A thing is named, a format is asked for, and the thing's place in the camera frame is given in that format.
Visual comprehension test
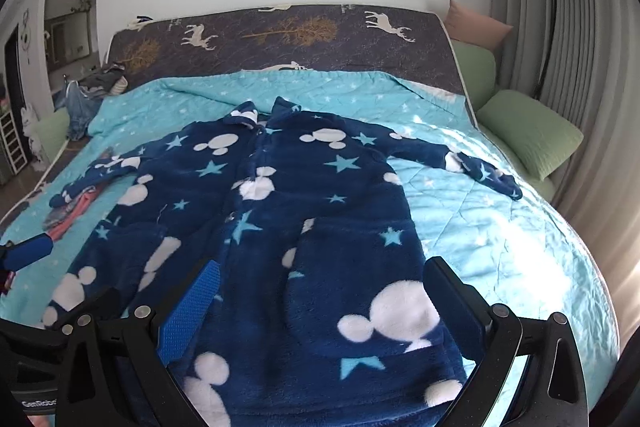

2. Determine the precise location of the pink pillow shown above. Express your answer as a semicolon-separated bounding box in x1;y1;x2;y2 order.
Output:
444;0;513;52

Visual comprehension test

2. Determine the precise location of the grey curtain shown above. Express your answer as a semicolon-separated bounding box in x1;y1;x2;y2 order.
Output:
484;0;640;258

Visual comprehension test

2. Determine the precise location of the green pillow near headboard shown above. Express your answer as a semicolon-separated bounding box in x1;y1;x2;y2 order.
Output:
451;40;497;112

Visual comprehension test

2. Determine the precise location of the folded floral pink garment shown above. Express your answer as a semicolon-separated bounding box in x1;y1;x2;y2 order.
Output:
42;186;103;242

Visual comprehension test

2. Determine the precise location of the navy star fleece robe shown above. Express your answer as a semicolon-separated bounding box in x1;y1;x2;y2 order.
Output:
41;99;522;426

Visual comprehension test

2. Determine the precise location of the blue denim clothes pile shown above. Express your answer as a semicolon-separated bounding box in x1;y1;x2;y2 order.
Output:
61;63;128;142

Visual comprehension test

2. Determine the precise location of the green cushion left side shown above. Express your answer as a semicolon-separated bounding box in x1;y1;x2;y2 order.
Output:
35;107;70;162

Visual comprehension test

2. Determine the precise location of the green pillow front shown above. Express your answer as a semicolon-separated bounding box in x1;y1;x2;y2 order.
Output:
477;90;584;180

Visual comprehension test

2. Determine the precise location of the white ladder shelf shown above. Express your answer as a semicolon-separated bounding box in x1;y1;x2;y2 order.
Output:
1;109;27;174

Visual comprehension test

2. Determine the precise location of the turquoise star quilt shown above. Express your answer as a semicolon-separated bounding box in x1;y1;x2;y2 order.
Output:
0;68;621;427

